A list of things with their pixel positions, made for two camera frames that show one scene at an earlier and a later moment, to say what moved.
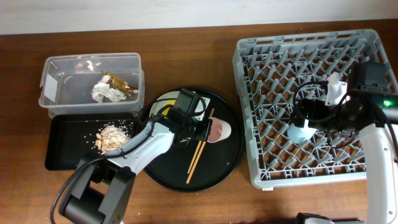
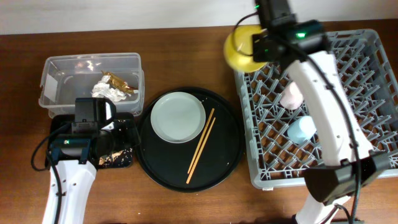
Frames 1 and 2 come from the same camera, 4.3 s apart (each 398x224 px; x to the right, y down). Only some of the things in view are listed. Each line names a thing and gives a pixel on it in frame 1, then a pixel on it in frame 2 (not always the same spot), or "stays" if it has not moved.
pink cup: (220, 130) to (292, 97)
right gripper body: (318, 109) to (259, 53)
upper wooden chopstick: (198, 146) stays
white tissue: (102, 88) stays
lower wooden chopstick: (194, 167) stays
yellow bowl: (165, 111) to (238, 49)
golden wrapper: (120, 83) stays
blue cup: (298, 135) stays
